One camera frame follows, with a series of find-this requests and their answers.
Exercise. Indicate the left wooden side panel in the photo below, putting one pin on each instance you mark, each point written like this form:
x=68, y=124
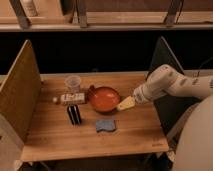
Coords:
x=18, y=96

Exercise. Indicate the black striped eraser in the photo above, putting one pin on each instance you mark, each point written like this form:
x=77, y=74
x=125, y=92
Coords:
x=74, y=114

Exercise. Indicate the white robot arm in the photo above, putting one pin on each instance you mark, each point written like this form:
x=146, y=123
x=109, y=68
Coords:
x=195, y=148

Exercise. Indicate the clear plastic cup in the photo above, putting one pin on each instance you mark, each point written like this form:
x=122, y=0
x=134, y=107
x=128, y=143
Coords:
x=73, y=83

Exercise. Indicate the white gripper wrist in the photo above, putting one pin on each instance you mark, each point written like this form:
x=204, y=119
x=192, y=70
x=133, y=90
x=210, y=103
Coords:
x=129, y=101

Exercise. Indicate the blue sponge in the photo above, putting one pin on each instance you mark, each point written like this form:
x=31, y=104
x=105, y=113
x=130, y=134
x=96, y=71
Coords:
x=105, y=125

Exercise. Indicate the wooden shelf rack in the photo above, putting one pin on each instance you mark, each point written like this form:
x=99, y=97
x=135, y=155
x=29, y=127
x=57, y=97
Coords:
x=104, y=15

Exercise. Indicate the orange bowl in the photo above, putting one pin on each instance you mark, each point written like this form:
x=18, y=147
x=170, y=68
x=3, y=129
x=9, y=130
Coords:
x=103, y=99

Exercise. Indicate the small white labelled bottle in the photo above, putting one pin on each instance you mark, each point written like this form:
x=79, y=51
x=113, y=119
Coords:
x=69, y=99

